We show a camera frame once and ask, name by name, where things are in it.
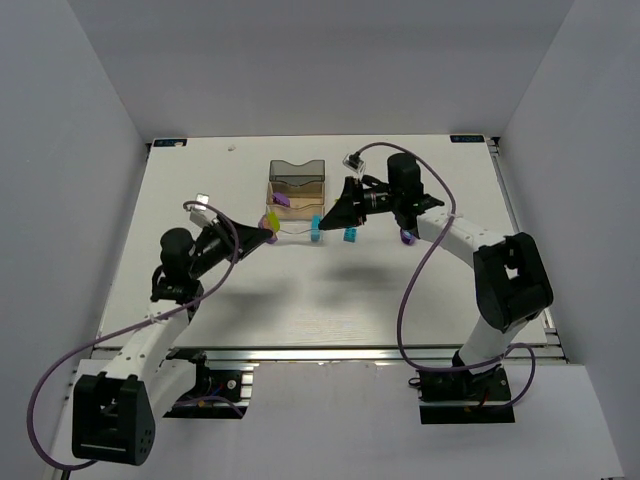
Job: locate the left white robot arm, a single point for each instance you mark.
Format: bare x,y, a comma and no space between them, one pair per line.
115,410

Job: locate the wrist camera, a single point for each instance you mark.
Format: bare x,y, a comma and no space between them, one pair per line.
355,164
199,214

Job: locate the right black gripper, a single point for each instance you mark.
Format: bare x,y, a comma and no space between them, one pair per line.
357,201

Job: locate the left corner label sticker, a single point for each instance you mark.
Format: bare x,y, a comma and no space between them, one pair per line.
169,143

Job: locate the small cyan lego brick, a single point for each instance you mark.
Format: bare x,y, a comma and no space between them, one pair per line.
350,235

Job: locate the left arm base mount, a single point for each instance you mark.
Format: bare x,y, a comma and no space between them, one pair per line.
219,392

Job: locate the purple round lego piece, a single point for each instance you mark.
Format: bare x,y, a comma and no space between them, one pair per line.
407,237

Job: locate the grey transparent container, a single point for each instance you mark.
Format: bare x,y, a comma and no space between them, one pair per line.
297,174

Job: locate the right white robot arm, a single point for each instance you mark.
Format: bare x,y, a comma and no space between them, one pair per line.
511,284

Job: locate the purple and green lego stack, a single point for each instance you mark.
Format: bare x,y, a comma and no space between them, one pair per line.
270,221

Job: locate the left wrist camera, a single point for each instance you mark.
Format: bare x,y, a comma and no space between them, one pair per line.
199,214

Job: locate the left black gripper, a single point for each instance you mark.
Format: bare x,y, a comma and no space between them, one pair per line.
228,236

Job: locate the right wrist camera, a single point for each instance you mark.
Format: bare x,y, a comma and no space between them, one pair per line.
355,164

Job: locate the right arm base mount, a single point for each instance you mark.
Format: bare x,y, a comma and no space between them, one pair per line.
464,398

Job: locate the corner label sticker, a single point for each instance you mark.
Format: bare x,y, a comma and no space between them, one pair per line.
169,143
466,138

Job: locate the right corner label sticker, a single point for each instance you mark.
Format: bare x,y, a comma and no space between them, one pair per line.
466,138

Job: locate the clear transparent container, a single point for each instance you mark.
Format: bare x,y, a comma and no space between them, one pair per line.
295,223

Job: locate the purple lego brick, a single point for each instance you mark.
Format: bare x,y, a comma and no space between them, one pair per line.
281,199

